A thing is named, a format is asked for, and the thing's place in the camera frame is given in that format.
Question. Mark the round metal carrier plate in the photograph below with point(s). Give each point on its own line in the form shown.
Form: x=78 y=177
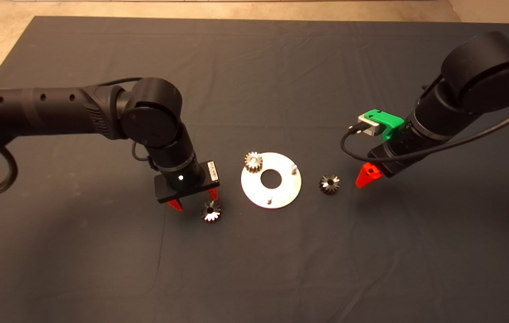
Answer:
x=281 y=197

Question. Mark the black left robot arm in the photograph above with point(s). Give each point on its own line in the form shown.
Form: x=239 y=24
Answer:
x=57 y=112

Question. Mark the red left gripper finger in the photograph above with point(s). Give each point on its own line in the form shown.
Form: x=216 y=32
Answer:
x=175 y=205
x=213 y=194

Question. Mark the dark grey table cloth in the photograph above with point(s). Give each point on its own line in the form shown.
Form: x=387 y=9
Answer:
x=281 y=269

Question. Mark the small steel planetary gear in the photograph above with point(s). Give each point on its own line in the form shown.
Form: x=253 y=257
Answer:
x=215 y=214
x=333 y=188
x=256 y=163

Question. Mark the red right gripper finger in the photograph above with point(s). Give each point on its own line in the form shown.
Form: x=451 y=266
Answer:
x=367 y=177

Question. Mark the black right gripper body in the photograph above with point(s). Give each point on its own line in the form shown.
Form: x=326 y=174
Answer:
x=398 y=152

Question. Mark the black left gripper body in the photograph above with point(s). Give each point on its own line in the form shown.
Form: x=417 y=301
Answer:
x=182 y=184

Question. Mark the green right camera mount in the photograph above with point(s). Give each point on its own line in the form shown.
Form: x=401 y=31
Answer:
x=389 y=123

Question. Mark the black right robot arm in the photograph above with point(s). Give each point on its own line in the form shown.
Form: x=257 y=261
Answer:
x=488 y=72

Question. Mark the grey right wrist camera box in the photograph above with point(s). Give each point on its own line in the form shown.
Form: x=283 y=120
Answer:
x=370 y=125

